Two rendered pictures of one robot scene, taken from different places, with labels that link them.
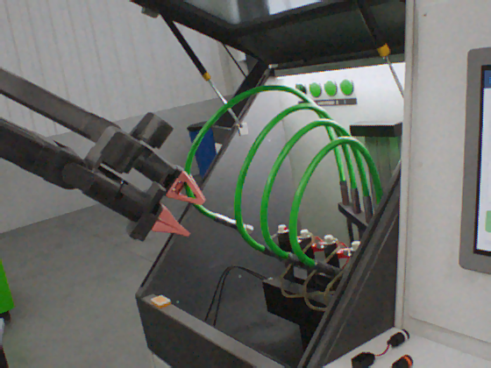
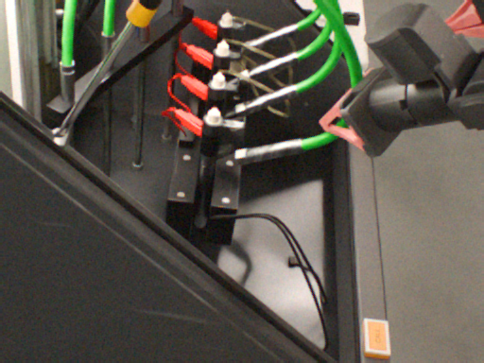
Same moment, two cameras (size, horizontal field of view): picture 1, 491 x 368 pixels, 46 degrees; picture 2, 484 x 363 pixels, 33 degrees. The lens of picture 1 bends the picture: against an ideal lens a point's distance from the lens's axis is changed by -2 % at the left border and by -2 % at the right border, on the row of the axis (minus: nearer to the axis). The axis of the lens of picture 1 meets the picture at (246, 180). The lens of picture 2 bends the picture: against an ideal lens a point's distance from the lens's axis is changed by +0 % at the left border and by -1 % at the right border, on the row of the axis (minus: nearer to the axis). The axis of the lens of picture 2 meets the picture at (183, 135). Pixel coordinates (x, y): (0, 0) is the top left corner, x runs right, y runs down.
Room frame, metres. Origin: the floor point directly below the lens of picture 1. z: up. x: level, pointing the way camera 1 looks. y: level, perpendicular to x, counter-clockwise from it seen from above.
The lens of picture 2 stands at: (2.01, 0.39, 1.81)
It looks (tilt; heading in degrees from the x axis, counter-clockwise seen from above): 41 degrees down; 215
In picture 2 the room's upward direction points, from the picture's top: 6 degrees clockwise
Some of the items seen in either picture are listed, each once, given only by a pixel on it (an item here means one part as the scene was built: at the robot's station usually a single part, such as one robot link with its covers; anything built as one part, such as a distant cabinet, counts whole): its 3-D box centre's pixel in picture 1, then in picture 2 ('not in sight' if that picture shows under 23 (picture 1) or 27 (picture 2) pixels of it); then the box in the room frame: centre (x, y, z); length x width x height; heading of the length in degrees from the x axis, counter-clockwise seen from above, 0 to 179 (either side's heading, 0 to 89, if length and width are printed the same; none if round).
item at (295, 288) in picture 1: (330, 320); (208, 161); (1.19, -0.12, 0.91); 0.34 x 0.10 x 0.15; 32
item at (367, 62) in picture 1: (345, 65); not in sight; (1.43, -0.29, 1.43); 0.54 x 0.03 x 0.02; 32
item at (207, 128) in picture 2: (286, 275); (214, 175); (1.28, -0.05, 0.99); 0.05 x 0.03 x 0.21; 122
